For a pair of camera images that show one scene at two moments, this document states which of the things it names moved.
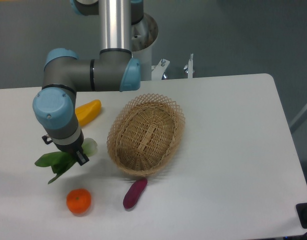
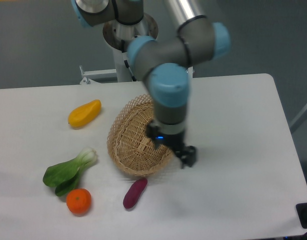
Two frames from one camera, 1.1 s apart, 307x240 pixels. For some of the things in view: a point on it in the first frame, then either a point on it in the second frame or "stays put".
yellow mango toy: x=85 y=112 stays put
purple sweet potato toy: x=134 y=193 stays put
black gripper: x=76 y=147 to x=187 y=154
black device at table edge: x=305 y=212 stays put
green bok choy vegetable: x=60 y=161 to x=64 y=175
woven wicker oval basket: x=145 y=134 stays put
